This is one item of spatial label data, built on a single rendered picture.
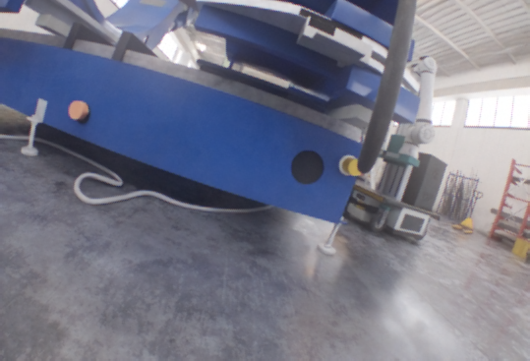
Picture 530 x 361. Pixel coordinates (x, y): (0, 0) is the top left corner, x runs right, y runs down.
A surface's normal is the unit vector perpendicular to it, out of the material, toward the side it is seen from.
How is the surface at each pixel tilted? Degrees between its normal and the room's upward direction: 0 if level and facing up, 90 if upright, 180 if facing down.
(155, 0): 72
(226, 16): 90
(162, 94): 90
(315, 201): 90
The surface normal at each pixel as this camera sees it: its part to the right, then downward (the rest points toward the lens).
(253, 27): 0.11, 0.12
